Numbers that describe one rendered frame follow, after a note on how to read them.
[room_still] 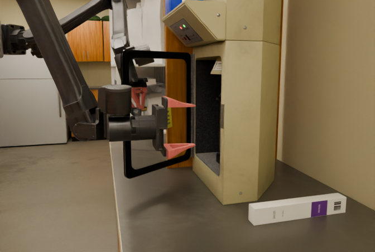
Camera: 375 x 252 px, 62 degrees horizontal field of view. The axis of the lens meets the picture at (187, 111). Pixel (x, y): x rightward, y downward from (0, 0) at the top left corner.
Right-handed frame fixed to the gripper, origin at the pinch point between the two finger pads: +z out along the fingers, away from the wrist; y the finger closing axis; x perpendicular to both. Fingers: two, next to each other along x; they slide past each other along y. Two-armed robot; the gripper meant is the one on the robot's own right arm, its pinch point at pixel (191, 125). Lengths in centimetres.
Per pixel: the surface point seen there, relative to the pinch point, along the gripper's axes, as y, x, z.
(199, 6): 29.6, 8.9, 4.5
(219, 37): 22.0, 8.9, 10.2
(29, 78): -9, 497, -134
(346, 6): 33, 14, 55
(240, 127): -3.0, 8.6, 17.1
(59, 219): -122, 208, -61
